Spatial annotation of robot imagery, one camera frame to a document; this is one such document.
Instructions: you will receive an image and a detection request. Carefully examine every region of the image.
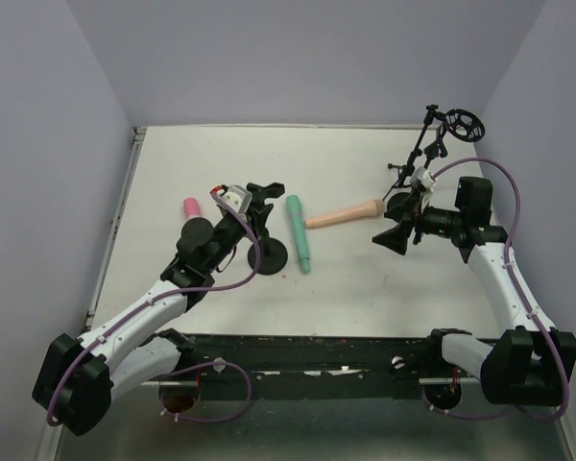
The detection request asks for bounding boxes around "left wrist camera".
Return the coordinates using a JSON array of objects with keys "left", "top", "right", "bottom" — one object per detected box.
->
[{"left": 210, "top": 185, "right": 252, "bottom": 214}]

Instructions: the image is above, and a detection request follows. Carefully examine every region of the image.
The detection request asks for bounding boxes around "beige toy microphone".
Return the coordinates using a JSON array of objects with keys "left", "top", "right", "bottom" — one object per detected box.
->
[{"left": 304, "top": 199, "right": 385, "bottom": 230}]

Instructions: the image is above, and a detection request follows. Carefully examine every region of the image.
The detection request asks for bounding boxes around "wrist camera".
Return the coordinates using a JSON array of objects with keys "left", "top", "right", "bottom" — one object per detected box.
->
[
  {"left": 410, "top": 166, "right": 436, "bottom": 206},
  {"left": 210, "top": 185, "right": 252, "bottom": 214}
]

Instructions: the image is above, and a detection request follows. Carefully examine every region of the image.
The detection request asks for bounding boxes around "pink toy microphone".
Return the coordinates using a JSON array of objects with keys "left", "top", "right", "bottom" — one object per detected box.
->
[{"left": 182, "top": 197, "right": 203, "bottom": 220}]

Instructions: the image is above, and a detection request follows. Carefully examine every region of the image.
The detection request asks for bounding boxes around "green toy microphone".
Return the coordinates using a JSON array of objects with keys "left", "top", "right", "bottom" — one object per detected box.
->
[{"left": 285, "top": 195, "right": 311, "bottom": 274}]

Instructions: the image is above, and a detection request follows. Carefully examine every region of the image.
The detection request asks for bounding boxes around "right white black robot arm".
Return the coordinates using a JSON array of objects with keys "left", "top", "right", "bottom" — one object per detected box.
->
[{"left": 372, "top": 177, "right": 576, "bottom": 409}]

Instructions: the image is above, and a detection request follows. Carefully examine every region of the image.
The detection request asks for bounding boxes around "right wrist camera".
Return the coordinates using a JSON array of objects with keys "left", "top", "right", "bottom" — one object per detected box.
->
[{"left": 410, "top": 166, "right": 436, "bottom": 206}]

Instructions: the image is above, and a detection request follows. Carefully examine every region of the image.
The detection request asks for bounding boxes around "black tripod shock-mount stand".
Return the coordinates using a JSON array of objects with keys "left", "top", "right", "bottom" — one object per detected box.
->
[{"left": 383, "top": 105, "right": 486, "bottom": 201}]

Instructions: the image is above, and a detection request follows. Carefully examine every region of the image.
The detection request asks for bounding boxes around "black round-base mic stand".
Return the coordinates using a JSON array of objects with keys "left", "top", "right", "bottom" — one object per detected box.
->
[
  {"left": 251, "top": 196, "right": 288, "bottom": 276},
  {"left": 387, "top": 191, "right": 420, "bottom": 212}
]

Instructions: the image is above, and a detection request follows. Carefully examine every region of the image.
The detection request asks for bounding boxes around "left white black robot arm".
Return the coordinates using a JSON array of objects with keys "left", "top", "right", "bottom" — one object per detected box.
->
[{"left": 33, "top": 182, "right": 287, "bottom": 435}]

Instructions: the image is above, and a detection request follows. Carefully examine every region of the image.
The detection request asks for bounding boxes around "aluminium frame extrusion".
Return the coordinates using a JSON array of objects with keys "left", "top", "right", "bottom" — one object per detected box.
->
[{"left": 33, "top": 125, "right": 148, "bottom": 461}]

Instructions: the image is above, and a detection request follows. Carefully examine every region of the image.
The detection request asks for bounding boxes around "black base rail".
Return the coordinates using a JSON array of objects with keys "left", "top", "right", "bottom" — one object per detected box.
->
[{"left": 79, "top": 330, "right": 481, "bottom": 402}]

